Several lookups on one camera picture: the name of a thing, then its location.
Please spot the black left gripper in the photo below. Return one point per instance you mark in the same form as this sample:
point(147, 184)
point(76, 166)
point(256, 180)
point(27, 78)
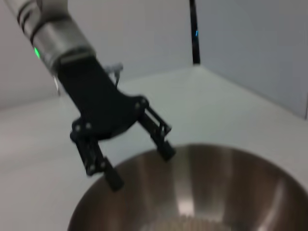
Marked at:
point(96, 101)

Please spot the stainless steel mixing bowl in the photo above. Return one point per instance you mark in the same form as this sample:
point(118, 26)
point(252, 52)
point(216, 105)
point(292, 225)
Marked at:
point(216, 187)

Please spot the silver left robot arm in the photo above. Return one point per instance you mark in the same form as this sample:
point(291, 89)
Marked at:
point(55, 36)

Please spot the black vertical pole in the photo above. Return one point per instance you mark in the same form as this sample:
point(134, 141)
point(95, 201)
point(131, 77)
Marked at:
point(195, 36)

